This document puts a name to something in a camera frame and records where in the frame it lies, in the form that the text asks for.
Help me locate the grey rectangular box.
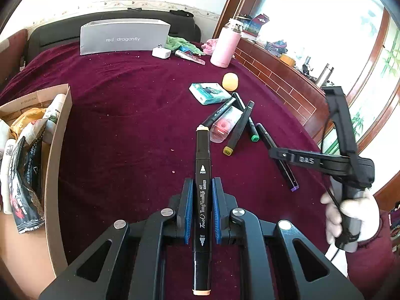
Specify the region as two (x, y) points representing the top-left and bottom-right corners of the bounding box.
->
(79, 19), (171, 56)

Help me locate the black marker green cap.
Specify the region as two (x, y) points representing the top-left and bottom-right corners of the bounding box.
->
(232, 92), (261, 143)

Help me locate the clear pink tape case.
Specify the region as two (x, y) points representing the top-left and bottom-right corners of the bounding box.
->
(209, 105), (244, 144)

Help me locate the pink thermos bottle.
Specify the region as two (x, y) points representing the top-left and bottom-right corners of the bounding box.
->
(210, 18), (244, 68)

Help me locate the person's right hand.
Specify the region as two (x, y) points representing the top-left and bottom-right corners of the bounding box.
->
(321, 190), (381, 247)

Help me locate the small white bottle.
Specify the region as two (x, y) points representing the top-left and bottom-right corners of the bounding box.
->
(42, 94), (67, 144)

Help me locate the green cloth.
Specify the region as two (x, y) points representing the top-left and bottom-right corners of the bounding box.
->
(165, 35), (204, 56)

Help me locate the yellow snack packet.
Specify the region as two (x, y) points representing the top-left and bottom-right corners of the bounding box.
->
(9, 108), (47, 138)

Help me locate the pink cloth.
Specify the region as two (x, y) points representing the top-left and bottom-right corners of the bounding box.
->
(201, 37), (219, 55)

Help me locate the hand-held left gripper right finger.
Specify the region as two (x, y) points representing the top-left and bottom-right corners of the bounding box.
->
(212, 177), (365, 300)

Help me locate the teal tissue pack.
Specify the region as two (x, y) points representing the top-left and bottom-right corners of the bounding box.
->
(189, 82), (232, 105)

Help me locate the black marker olive cap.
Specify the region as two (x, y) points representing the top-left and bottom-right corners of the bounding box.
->
(223, 101), (255, 156)

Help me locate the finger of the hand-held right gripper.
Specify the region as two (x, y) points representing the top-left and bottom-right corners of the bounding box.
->
(269, 148), (291, 163)

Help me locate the white charger plug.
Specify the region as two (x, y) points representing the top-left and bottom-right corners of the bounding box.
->
(152, 44), (173, 60)

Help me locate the black snack packet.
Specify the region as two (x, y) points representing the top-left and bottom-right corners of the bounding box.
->
(9, 122), (47, 234)

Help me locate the clear plastic tube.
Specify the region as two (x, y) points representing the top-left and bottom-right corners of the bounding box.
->
(175, 49), (207, 66)

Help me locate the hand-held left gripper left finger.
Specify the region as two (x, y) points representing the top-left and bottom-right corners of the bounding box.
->
(39, 177), (194, 300)

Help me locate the black marker grey cap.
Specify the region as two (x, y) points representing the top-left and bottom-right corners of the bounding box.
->
(201, 97), (236, 128)

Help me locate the orange ball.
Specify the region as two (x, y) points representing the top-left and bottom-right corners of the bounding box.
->
(222, 73), (240, 92)

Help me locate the black marker purple cap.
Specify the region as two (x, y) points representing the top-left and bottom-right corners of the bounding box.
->
(255, 123), (300, 193)

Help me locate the black marker beige cap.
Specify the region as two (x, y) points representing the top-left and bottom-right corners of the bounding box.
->
(191, 125), (213, 296)

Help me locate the colourful printed box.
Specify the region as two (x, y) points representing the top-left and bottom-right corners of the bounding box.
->
(242, 13), (269, 36)

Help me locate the cardboard box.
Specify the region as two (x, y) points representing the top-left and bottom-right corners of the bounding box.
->
(0, 84), (73, 276)

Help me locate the pink armchair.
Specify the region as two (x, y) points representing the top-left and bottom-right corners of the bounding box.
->
(0, 29), (29, 85)

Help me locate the wooden panelled ledge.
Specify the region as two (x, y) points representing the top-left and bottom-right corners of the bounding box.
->
(233, 36), (338, 144)

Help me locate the black leather sofa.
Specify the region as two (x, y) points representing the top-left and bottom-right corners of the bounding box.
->
(26, 10), (204, 66)

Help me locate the steel thermos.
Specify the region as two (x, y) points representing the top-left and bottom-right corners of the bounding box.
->
(315, 63), (334, 87)

